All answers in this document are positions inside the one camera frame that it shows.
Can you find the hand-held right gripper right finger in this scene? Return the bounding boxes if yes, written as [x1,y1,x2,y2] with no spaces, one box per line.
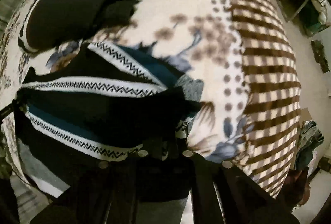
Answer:
[176,141,295,224]

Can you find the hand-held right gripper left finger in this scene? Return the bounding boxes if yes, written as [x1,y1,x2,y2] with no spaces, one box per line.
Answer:
[85,137,171,224]

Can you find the black grey white striped sweater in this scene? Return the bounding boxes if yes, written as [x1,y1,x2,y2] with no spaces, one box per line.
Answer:
[13,41,206,224]

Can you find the red cloth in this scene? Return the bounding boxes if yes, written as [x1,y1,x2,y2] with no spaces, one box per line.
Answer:
[284,170,311,206]

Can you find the blue jeans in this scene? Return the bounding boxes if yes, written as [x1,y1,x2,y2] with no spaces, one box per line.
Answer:
[297,120,325,171]

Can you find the brown white checked blanket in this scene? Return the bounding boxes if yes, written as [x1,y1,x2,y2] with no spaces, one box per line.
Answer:
[212,0,303,200]

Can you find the floral bed blanket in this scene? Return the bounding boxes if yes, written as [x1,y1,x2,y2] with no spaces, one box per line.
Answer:
[0,0,252,199]

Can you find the folded black garment white band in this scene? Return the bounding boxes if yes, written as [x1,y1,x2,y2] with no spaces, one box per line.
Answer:
[18,0,141,52]

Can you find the metal frame chair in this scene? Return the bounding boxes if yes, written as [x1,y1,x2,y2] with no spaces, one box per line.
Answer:
[282,0,311,23]

